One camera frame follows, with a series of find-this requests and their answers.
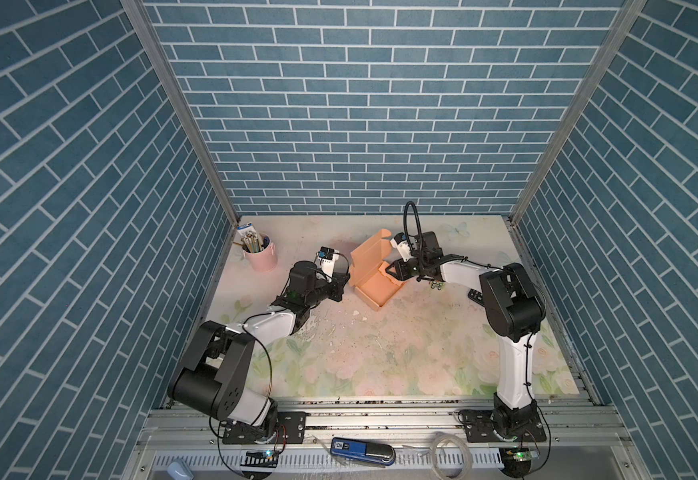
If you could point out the light blue object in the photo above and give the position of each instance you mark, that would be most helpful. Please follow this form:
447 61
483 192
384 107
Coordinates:
179 470

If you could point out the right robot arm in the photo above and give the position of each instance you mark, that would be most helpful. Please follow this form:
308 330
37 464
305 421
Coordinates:
513 307

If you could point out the black Dexin desk calculator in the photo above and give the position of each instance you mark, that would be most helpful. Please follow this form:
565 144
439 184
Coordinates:
476 297

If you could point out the left controller board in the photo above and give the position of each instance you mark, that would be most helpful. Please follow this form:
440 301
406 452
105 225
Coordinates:
258 465

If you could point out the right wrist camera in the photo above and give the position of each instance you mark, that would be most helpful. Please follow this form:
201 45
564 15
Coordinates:
401 244

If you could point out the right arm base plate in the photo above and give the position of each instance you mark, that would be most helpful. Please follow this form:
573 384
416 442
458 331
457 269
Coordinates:
501 425

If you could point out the right controller board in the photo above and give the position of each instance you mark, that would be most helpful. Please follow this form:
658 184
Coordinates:
517 462

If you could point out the pens in cup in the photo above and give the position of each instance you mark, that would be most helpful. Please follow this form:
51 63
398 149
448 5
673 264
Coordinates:
252 241

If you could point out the pink pen holder cup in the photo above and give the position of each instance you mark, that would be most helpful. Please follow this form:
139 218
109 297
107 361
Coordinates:
264 260

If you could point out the controller board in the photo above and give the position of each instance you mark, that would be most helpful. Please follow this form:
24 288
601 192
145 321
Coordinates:
258 465
517 462

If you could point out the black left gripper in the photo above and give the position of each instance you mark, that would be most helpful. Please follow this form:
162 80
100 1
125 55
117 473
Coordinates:
336 285

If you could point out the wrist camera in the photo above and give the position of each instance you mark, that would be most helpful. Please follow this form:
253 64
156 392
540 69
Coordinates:
326 260
401 244

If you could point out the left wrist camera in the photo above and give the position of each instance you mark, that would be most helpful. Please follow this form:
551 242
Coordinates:
326 260

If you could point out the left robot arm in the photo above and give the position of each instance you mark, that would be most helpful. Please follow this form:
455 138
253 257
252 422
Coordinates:
211 375

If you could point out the blue handheld device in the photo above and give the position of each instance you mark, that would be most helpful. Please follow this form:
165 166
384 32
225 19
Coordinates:
363 451

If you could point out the pink paper box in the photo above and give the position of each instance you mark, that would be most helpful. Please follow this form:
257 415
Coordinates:
368 276

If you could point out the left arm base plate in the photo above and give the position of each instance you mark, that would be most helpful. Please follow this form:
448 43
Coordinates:
288 426

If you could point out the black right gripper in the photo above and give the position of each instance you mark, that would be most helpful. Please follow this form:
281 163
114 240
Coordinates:
398 266

